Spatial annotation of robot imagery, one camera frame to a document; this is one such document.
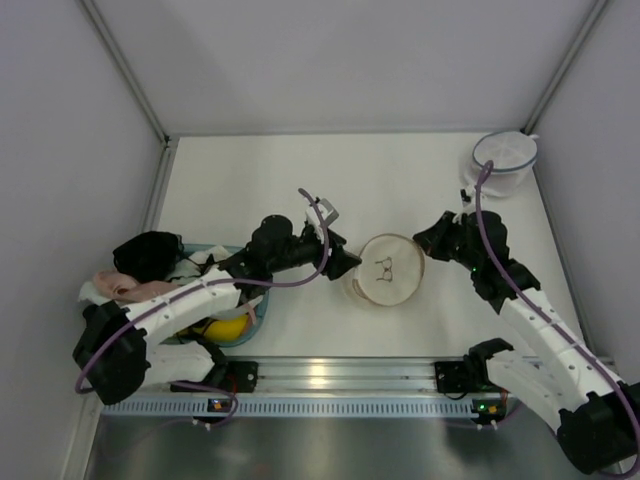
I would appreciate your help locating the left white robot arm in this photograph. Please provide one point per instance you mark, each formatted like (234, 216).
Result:
(125, 348)

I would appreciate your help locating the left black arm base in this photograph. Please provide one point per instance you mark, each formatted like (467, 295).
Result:
(236, 376)

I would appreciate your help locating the white blue-rimmed laundry bag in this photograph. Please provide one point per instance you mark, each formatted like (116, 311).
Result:
(513, 154)

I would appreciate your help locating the yellow padded bra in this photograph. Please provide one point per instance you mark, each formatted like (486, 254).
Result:
(215, 330)

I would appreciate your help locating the black garment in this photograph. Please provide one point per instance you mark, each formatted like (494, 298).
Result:
(149, 256)

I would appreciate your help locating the pink bra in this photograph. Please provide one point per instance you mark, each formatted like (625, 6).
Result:
(124, 288)

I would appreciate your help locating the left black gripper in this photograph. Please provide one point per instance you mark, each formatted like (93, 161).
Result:
(330, 248)

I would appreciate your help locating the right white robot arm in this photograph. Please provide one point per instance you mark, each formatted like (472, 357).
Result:
(592, 412)

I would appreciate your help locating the teal plastic basket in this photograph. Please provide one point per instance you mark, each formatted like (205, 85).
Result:
(256, 309)

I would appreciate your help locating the beige mesh laundry bag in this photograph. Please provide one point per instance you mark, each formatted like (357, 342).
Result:
(391, 271)

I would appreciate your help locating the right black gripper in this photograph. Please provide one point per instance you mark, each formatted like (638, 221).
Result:
(442, 236)

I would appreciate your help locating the white lace garment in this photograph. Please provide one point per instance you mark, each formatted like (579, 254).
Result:
(190, 268)

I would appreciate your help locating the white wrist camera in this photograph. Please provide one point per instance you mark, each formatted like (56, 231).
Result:
(471, 198)
(321, 211)

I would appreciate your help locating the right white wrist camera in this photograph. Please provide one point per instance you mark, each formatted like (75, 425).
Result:
(471, 198)

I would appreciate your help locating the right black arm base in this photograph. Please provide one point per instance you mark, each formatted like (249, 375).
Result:
(466, 376)

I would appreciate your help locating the perforated cable duct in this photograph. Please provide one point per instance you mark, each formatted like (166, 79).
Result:
(293, 407)

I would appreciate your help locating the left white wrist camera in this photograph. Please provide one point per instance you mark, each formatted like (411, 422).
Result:
(321, 211)

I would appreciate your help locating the aluminium mounting rail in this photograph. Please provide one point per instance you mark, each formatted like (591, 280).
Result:
(345, 376)

